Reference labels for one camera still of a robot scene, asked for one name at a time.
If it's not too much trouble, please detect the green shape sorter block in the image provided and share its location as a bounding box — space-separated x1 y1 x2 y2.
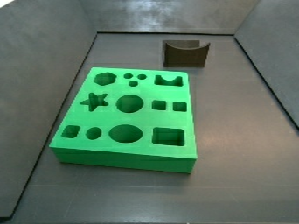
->
50 67 197 173

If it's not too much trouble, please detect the dark arch block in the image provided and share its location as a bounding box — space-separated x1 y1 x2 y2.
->
162 40 210 67

